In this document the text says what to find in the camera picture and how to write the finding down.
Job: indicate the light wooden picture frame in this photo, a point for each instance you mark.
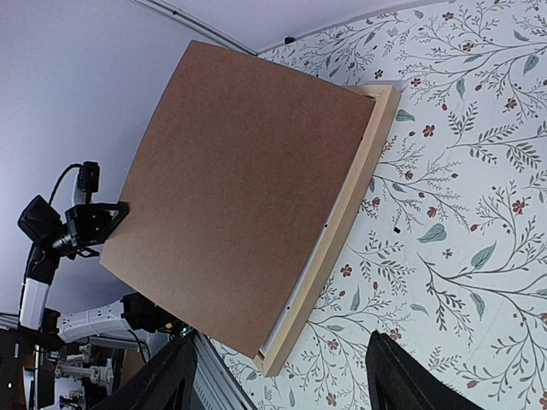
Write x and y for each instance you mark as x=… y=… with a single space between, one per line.
x=342 y=239

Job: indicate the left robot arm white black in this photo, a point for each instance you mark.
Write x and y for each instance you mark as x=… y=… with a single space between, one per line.
x=66 y=296

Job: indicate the aluminium front rail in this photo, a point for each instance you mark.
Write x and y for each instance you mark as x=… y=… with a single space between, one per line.
x=209 y=376

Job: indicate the brown backing board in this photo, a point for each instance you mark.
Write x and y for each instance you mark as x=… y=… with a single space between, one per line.
x=230 y=189

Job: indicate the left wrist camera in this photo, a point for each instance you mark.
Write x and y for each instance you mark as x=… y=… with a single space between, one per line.
x=86 y=183

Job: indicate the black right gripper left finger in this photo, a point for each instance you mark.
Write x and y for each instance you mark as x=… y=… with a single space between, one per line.
x=164 y=382

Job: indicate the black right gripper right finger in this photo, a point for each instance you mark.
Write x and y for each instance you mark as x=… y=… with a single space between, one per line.
x=397 y=381

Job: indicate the floral patterned table mat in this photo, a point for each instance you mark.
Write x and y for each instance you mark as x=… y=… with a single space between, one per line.
x=447 y=254

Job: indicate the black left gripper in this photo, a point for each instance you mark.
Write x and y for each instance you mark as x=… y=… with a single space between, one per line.
x=91 y=224

